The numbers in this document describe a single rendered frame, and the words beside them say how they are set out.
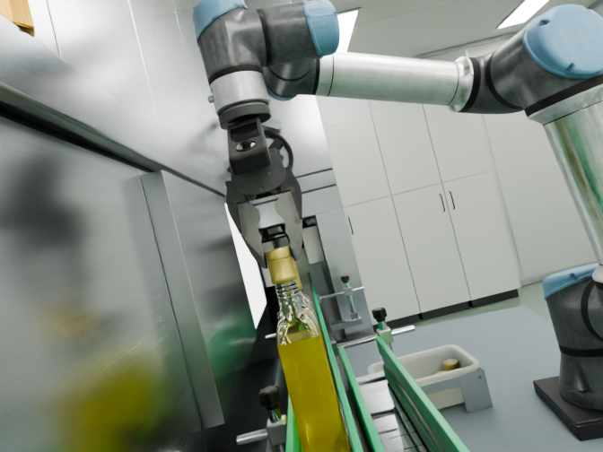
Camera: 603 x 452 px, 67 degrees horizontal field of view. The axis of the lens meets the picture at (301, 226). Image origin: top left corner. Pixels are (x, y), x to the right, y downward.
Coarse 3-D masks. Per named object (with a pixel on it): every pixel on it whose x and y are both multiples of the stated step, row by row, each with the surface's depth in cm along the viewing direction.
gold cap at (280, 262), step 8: (280, 248) 58; (288, 248) 59; (272, 256) 58; (280, 256) 58; (288, 256) 59; (272, 264) 58; (280, 264) 58; (288, 264) 58; (272, 272) 59; (280, 272) 58; (288, 272) 58; (272, 280) 59; (280, 280) 58; (288, 280) 58
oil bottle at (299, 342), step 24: (288, 336) 57; (312, 336) 57; (288, 360) 57; (312, 360) 57; (288, 384) 57; (312, 384) 57; (312, 408) 57; (336, 408) 57; (312, 432) 57; (336, 432) 57
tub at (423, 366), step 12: (444, 348) 109; (456, 348) 106; (408, 360) 109; (420, 360) 109; (432, 360) 109; (444, 360) 109; (468, 360) 98; (372, 372) 104; (408, 372) 108; (420, 372) 108; (432, 372) 108; (444, 372) 93; (456, 372) 93; (468, 372) 94; (420, 384) 93
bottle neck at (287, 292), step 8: (280, 288) 58; (288, 288) 58; (296, 288) 59; (280, 296) 59; (288, 296) 58; (296, 296) 59; (280, 304) 59; (288, 304) 58; (296, 304) 58; (288, 312) 58; (296, 312) 58
